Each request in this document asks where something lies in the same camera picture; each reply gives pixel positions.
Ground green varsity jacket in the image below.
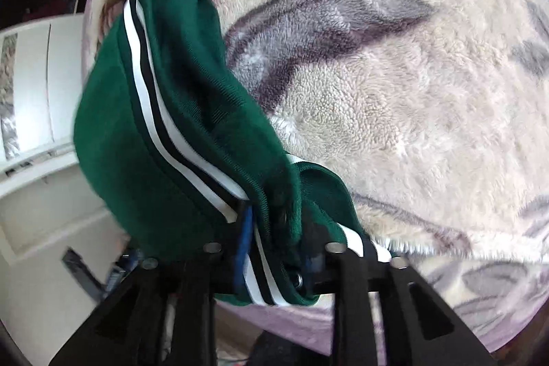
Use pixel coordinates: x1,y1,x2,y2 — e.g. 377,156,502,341
73,0,391,306

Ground white sliding wardrobe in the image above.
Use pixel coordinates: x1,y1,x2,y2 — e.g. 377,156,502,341
1,14,124,365

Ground floral bed blanket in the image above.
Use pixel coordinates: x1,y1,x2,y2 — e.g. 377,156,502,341
83,0,548,351

